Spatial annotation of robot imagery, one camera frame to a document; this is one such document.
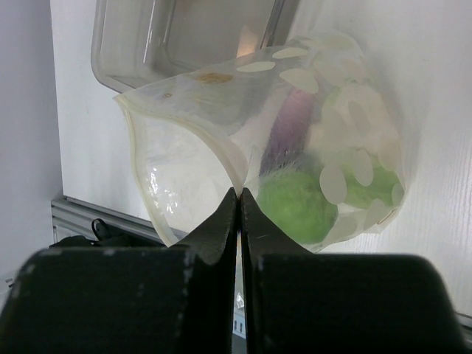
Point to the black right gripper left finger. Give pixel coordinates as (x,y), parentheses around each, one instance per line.
(129,300)

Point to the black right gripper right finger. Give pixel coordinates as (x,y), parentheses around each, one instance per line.
(300,302)

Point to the green custard apple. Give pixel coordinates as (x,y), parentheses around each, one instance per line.
(293,200)

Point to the purple eggplant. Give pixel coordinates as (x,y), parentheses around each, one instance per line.
(289,133)

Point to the clear dotted zip bag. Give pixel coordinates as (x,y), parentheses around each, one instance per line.
(197,135)

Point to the grey plastic food bin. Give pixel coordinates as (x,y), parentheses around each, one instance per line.
(139,42)

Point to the aluminium mounting rail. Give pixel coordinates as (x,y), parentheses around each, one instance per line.
(80,224)

